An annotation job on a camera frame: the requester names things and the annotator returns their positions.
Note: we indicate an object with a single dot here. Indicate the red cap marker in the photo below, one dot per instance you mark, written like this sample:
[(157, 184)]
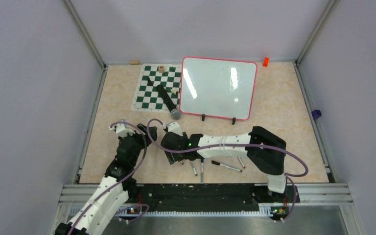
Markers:
[(241, 162)]

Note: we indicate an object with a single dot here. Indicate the pink framed whiteboard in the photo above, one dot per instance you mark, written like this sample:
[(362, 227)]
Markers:
[(220, 88)]

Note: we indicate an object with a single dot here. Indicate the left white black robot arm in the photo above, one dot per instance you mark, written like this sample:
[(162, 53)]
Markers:
[(114, 188)]

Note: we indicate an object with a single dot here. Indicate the blue cap marker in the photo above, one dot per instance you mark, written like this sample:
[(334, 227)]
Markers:
[(202, 171)]

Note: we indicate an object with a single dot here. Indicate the black chess piece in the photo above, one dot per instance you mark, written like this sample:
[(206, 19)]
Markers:
[(149, 82)]

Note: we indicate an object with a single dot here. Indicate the black cap marker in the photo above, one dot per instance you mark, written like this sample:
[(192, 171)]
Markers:
[(225, 166)]

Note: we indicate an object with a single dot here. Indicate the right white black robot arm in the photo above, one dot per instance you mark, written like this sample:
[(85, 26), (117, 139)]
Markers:
[(263, 148)]

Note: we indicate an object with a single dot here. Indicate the wooden cork piece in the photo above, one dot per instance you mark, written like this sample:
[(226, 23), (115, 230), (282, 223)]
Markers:
[(134, 62)]

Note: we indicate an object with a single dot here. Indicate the green white chess mat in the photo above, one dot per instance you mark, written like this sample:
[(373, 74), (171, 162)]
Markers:
[(146, 98)]

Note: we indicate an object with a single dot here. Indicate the orange block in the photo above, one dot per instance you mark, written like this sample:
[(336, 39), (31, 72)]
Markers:
[(266, 62)]

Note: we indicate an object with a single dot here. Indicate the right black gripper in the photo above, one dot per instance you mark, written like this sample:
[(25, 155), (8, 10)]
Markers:
[(174, 157)]

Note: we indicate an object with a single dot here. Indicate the purple cap marker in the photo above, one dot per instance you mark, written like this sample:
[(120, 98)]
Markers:
[(194, 168)]

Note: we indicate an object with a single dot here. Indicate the black microphone grey head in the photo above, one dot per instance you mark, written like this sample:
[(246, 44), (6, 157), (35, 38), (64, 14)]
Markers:
[(174, 112)]

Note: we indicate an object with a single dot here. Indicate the purple block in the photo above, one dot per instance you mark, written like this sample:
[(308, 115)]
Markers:
[(316, 114)]

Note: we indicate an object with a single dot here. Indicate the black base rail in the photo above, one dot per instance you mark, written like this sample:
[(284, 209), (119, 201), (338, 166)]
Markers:
[(247, 197)]

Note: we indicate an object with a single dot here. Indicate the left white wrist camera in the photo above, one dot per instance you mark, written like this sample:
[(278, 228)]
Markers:
[(121, 129)]

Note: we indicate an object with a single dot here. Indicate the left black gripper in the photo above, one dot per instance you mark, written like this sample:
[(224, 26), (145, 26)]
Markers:
[(145, 129)]

